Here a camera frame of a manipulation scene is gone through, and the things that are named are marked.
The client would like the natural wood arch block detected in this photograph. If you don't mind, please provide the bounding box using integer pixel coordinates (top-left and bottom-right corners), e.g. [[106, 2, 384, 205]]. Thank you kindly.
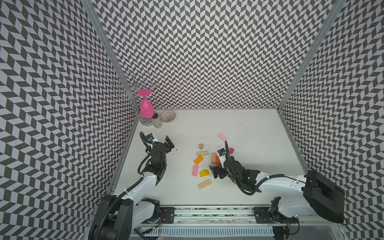
[[211, 153, 217, 164]]

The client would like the engraved natural wood block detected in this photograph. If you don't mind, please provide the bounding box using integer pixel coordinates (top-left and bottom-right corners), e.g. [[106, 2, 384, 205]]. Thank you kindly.
[[198, 179, 212, 190]]

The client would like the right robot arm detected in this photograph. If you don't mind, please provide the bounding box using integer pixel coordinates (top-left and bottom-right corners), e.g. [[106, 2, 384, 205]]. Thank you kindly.
[[211, 157, 347, 224]]

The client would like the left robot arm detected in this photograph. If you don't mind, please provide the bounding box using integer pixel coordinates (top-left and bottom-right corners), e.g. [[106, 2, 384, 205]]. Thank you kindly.
[[88, 132, 175, 240]]

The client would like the yellow house-shaped block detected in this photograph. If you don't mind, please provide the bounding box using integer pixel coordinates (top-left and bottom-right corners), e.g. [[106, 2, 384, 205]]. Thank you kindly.
[[200, 170, 210, 178]]

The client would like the orange rectangular block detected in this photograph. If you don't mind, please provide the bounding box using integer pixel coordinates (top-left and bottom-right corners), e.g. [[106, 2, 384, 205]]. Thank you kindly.
[[194, 156, 204, 165]]

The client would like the pink flat rectangular block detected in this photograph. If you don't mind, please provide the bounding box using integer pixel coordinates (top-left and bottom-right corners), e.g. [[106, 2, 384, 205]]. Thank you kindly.
[[192, 165, 199, 177]]

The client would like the natural wood plank block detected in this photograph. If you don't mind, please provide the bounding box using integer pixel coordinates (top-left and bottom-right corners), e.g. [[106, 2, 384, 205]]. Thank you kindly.
[[196, 151, 210, 156]]

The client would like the light pink rectangular block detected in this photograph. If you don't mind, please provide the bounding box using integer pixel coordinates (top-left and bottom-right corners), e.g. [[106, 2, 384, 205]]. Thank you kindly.
[[218, 133, 228, 142]]

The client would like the glass spice jar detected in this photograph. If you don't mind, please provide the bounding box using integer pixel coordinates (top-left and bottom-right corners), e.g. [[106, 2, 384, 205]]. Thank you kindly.
[[152, 112, 163, 129]]

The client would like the small striped bowl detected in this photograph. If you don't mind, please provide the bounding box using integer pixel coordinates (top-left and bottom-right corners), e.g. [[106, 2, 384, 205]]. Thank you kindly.
[[160, 110, 176, 123]]

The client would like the pink plastic wine glass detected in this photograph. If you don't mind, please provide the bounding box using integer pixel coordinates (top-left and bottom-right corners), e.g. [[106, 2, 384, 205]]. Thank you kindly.
[[138, 89, 155, 118]]

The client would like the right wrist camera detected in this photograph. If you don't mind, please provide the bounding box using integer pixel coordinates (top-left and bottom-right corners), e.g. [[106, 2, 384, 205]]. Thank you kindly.
[[217, 148, 227, 165]]

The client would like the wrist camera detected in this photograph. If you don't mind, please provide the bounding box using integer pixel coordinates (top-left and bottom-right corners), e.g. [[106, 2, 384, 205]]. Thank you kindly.
[[217, 148, 227, 165], [145, 133, 158, 145]]

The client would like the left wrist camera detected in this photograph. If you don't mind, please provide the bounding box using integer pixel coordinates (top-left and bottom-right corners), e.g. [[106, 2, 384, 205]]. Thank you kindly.
[[145, 133, 158, 145]]

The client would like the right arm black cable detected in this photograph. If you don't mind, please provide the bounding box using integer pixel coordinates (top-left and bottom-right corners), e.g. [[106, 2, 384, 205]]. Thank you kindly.
[[224, 140, 304, 196]]

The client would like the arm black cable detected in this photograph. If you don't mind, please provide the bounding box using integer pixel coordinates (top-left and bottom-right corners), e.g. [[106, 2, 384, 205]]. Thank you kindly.
[[224, 140, 304, 196], [92, 131, 154, 240]]

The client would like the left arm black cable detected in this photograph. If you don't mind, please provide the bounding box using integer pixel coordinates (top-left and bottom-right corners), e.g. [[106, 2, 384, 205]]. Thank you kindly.
[[92, 131, 154, 240]]

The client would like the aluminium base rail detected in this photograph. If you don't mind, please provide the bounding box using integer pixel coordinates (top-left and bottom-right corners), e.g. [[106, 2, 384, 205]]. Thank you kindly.
[[140, 204, 340, 227]]

